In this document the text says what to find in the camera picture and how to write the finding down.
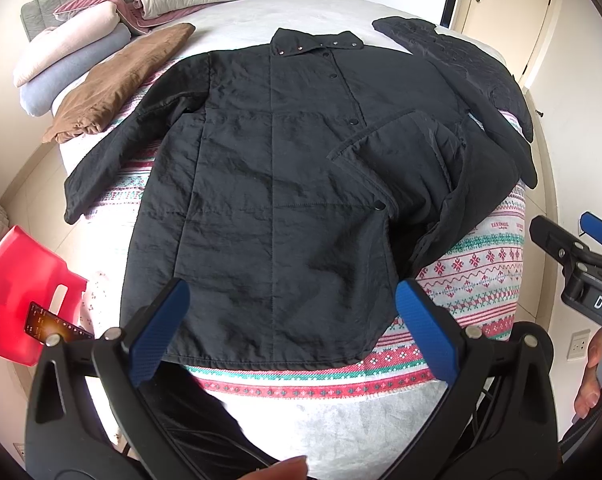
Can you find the right hand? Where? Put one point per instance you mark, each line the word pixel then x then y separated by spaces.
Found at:
pixel 589 392

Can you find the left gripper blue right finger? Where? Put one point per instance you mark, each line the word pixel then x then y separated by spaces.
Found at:
pixel 436 333

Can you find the left hand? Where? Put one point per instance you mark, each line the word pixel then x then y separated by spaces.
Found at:
pixel 294 468

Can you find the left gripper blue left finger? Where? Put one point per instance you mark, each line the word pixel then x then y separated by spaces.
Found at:
pixel 150 331

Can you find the white mattress bed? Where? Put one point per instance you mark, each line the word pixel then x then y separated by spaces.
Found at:
pixel 351 422

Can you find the cream bedroom door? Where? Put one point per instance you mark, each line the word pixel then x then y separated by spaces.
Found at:
pixel 511 27

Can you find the pink folded blanket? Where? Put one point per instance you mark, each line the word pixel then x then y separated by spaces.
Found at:
pixel 50 46

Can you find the patterned knit bed cover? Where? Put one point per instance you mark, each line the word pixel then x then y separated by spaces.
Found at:
pixel 461 279

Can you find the dusty rose striped blanket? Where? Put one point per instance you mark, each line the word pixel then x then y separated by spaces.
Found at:
pixel 129 15

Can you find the brown folded garment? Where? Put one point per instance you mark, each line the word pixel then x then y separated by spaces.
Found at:
pixel 90 107

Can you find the grey-blue folded blanket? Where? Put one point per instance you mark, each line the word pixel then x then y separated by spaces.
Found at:
pixel 36 96

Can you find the black quilted jacket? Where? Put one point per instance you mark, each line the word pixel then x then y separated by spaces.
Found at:
pixel 487 74

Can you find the red plastic stool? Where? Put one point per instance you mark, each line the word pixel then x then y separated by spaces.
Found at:
pixel 29 272

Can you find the dark patterned card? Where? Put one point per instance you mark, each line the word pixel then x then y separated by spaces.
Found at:
pixel 40 324

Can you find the black button-up coat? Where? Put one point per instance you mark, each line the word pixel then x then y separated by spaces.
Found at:
pixel 281 189

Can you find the white wall socket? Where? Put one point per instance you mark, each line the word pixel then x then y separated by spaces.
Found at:
pixel 578 346

